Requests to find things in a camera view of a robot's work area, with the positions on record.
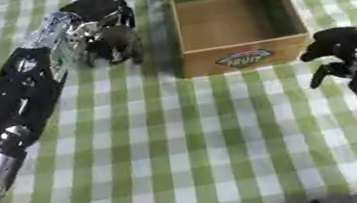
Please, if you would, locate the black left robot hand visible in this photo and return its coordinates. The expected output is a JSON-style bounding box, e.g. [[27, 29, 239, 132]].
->
[[57, 0, 148, 75]]

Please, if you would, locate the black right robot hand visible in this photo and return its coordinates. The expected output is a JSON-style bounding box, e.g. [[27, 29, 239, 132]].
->
[[294, 23, 357, 92]]

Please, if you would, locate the tan cardboard box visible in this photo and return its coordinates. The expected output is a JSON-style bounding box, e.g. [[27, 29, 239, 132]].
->
[[164, 0, 318, 81]]

